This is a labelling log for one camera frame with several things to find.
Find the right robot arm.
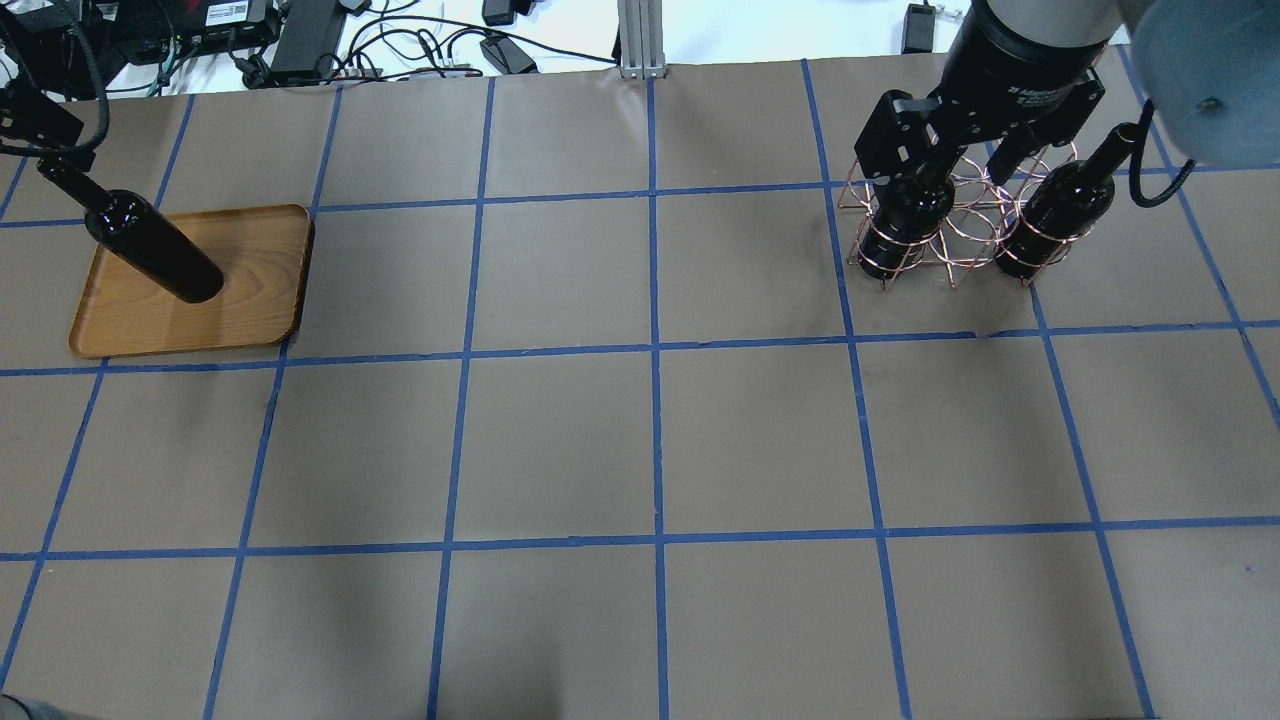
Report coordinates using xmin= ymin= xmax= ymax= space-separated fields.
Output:
xmin=854 ymin=1 xmax=1279 ymax=186

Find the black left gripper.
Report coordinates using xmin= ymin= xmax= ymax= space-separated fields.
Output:
xmin=1 ymin=79 xmax=101 ymax=172

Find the copper wire bottle basket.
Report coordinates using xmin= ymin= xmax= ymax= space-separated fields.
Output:
xmin=836 ymin=142 xmax=1079 ymax=292

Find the aluminium frame post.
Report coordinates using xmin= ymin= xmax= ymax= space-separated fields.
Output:
xmin=617 ymin=0 xmax=668 ymax=79

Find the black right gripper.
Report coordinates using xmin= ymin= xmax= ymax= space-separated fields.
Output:
xmin=854 ymin=10 xmax=1107 ymax=186

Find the black power adapter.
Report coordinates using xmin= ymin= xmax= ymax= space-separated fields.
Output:
xmin=268 ymin=1 xmax=346 ymax=85

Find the wooden serving tray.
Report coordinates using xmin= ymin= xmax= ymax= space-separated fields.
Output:
xmin=68 ymin=204 xmax=314 ymax=359

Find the dark wine bottle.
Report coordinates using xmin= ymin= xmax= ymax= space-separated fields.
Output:
xmin=37 ymin=158 xmax=224 ymax=304
xmin=995 ymin=122 xmax=1140 ymax=282
xmin=858 ymin=160 xmax=956 ymax=282

